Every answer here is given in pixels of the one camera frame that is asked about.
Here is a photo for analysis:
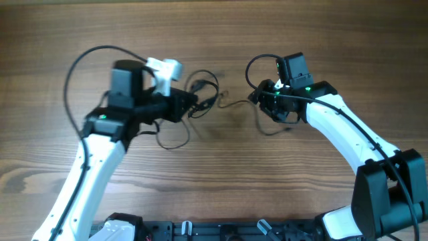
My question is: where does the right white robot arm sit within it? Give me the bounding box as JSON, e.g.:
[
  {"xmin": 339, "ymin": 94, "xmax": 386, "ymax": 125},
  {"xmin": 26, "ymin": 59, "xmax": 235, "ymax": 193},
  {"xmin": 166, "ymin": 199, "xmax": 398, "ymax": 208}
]
[{"xmin": 248, "ymin": 53, "xmax": 427, "ymax": 240}]

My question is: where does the black micro usb cable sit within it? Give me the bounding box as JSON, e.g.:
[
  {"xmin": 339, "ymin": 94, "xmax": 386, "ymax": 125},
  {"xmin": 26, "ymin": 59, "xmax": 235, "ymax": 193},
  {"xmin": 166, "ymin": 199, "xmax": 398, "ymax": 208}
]
[{"xmin": 217, "ymin": 90, "xmax": 294, "ymax": 137}]

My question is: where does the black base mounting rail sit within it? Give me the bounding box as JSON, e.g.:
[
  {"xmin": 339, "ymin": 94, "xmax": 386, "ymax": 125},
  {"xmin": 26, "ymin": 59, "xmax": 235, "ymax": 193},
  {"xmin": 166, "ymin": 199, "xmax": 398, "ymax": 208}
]
[{"xmin": 90, "ymin": 219, "xmax": 322, "ymax": 241}]

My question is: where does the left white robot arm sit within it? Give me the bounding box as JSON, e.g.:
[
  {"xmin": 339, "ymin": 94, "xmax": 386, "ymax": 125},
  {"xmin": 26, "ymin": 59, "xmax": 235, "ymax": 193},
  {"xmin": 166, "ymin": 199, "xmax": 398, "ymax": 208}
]
[{"xmin": 32, "ymin": 58, "xmax": 198, "ymax": 240}]

